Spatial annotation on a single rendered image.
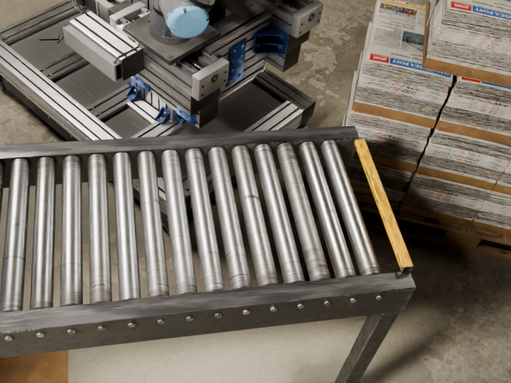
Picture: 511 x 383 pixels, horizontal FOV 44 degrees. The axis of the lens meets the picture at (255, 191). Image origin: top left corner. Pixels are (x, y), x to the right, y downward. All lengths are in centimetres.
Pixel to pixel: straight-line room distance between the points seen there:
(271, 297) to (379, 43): 102
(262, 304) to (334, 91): 190
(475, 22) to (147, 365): 152
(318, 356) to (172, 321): 95
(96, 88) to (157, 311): 153
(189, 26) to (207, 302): 80
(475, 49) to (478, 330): 108
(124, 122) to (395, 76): 113
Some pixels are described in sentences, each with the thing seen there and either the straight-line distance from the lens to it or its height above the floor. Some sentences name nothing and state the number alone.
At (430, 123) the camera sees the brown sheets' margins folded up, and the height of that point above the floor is 63.
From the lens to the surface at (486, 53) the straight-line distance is 207.
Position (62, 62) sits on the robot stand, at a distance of 291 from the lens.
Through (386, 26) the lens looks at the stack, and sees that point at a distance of 224.
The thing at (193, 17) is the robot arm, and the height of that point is 101.
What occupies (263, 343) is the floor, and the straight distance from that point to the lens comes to 231.
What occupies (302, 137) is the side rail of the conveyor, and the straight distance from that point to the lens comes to 180.
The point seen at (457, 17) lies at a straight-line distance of 199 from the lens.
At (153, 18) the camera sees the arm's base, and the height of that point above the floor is 88.
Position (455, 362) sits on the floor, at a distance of 247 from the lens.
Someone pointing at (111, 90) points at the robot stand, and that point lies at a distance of 278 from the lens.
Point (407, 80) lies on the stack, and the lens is 212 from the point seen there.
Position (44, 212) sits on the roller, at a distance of 163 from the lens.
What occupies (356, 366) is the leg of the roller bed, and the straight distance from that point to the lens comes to 194.
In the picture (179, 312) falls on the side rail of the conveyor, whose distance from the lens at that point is 144.
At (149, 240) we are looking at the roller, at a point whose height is 80.
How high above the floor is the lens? 207
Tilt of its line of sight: 51 degrees down
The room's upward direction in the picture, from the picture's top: 9 degrees clockwise
